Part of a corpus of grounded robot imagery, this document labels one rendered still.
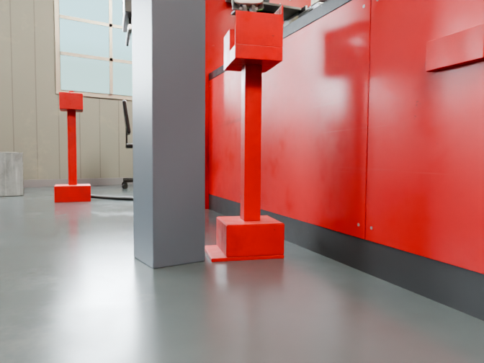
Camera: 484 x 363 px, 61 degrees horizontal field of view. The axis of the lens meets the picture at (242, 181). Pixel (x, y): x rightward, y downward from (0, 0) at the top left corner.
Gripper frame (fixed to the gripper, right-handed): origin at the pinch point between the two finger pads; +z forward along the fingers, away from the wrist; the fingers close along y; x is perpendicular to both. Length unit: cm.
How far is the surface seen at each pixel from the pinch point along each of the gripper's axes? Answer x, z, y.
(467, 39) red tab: 60, 22, -31
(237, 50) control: 4.9, 10.3, 5.9
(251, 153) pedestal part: -2.1, 43.9, 1.8
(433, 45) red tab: 51, 21, -30
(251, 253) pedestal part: 5, 77, 6
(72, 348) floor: 59, 75, 53
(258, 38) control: 4.9, 6.8, -1.3
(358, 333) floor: 65, 80, 0
